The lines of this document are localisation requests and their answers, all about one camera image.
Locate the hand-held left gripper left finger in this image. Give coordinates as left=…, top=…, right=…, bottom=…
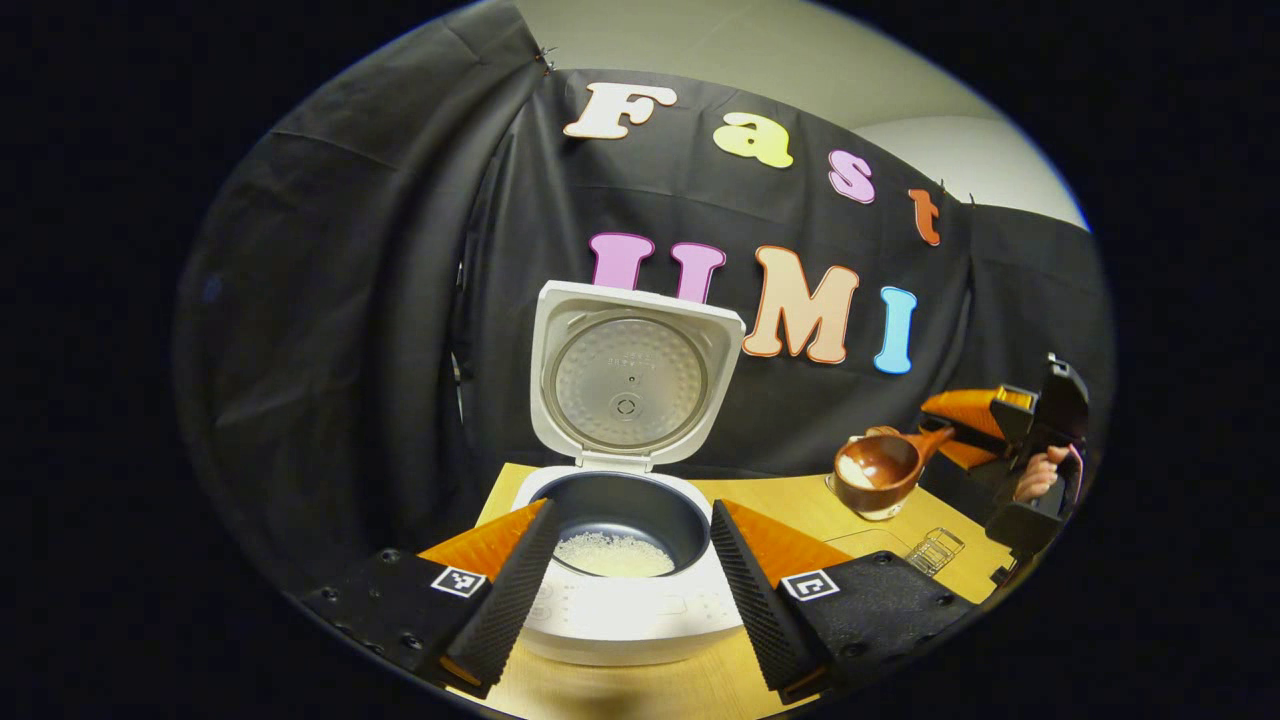
left=298, top=498, right=563, bottom=701

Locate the black backdrop cloth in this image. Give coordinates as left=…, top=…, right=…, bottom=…
left=172, top=2, right=1118, bottom=601

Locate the clear rice container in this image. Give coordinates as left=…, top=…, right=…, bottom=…
left=820, top=527, right=916, bottom=576

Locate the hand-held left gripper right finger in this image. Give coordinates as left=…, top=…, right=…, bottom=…
left=709, top=499, right=986, bottom=704

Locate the white uncooked rice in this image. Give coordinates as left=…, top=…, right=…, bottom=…
left=553, top=532, right=677, bottom=578

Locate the white rice cooker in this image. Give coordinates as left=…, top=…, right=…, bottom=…
left=510, top=280, right=747, bottom=668

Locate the brown wooden spoon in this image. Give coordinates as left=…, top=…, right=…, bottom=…
left=832, top=425, right=956, bottom=516

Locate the white toaster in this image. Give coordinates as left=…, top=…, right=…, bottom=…
left=825, top=426, right=906, bottom=522

